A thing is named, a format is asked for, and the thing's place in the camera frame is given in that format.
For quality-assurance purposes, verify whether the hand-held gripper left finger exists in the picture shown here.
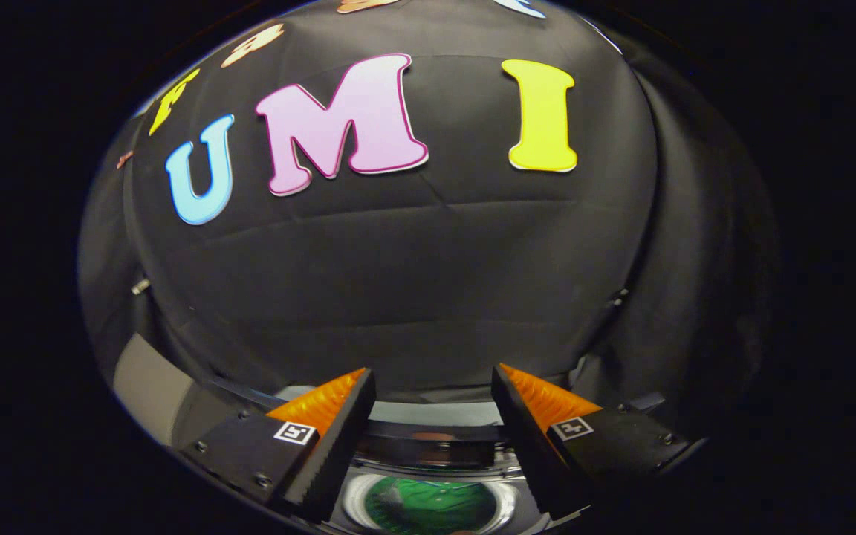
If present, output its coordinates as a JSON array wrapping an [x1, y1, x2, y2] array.
[[179, 368, 377, 525]]

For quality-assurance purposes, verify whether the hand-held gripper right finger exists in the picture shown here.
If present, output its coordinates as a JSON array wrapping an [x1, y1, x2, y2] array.
[[491, 363, 696, 521]]

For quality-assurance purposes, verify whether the grey washing machine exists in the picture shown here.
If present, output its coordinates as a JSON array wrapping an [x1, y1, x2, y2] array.
[[328, 464, 555, 535]]

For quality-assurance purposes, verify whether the green polo shirt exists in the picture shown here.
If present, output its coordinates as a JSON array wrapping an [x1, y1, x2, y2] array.
[[365, 477, 499, 534]]

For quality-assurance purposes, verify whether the black backdrop cloth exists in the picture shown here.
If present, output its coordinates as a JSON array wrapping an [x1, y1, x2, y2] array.
[[77, 0, 782, 447]]

